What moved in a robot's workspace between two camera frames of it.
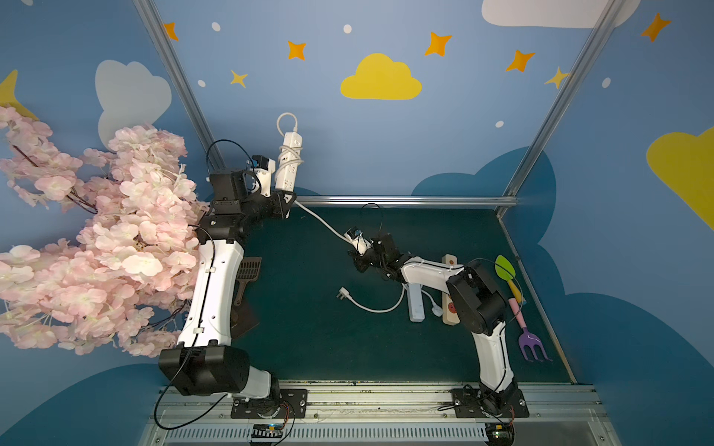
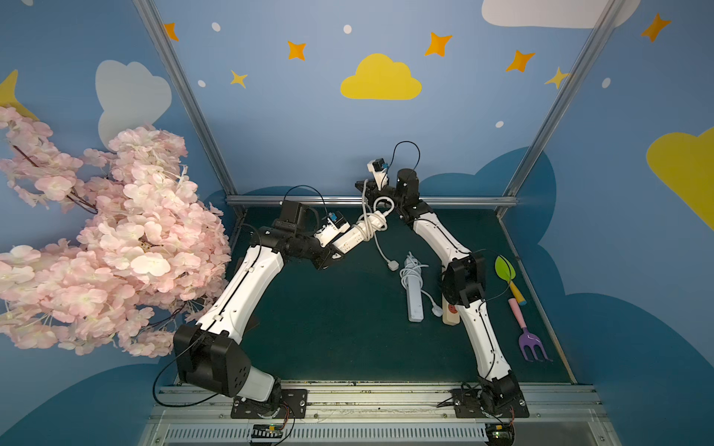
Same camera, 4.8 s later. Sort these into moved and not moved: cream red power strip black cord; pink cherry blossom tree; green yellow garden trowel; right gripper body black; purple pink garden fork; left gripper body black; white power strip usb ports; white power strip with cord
Moved: right gripper body black; left gripper body black; white power strip usb ports
Not moved: purple pink garden fork; white power strip with cord; pink cherry blossom tree; green yellow garden trowel; cream red power strip black cord
